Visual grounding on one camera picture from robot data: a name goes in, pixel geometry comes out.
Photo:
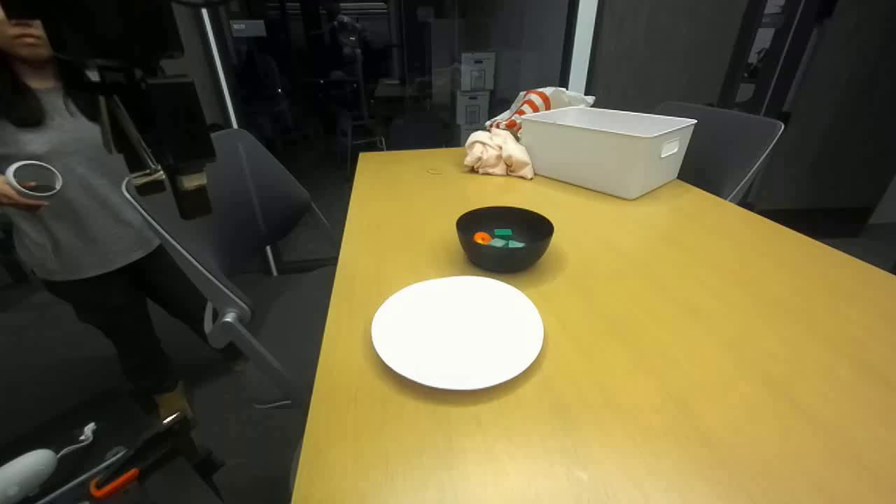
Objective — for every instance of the orange handled tool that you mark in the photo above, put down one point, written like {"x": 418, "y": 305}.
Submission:
{"x": 130, "y": 469}

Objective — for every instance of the grey office chair near table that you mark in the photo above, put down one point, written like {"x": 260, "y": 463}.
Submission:
{"x": 260, "y": 259}

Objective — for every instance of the white round plate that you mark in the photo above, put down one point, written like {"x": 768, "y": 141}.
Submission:
{"x": 456, "y": 335}

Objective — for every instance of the person in grey shirt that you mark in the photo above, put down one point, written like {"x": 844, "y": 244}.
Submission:
{"x": 86, "y": 244}

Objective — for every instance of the red white striped cloth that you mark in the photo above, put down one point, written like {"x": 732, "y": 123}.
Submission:
{"x": 540, "y": 99}

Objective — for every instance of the white ring controller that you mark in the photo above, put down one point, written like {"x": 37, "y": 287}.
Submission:
{"x": 35, "y": 176}

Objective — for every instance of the white plastic bin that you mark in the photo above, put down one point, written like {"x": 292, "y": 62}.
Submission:
{"x": 610, "y": 151}

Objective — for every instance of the grey chair behind bin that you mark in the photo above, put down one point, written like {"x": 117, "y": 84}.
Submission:
{"x": 725, "y": 148}

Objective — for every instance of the black bowl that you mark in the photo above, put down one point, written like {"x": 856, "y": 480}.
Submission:
{"x": 502, "y": 239}

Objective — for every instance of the pink white crumpled cloth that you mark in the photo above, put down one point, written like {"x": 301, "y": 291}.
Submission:
{"x": 497, "y": 151}

